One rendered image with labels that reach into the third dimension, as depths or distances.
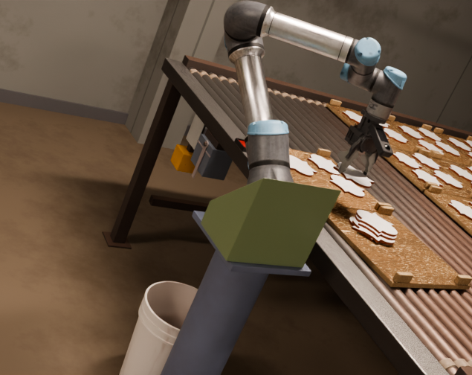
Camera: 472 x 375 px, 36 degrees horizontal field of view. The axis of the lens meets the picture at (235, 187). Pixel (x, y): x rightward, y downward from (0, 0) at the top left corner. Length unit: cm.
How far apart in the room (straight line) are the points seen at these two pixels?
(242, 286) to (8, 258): 142
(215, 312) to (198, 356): 16
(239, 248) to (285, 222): 14
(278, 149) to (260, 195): 22
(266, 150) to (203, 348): 61
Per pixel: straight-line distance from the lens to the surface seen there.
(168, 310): 280
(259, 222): 190
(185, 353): 223
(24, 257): 328
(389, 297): 206
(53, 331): 292
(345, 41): 220
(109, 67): 481
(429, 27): 598
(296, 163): 261
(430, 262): 238
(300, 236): 200
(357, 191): 261
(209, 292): 211
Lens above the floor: 176
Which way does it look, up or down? 22 degrees down
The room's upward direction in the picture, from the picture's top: 24 degrees clockwise
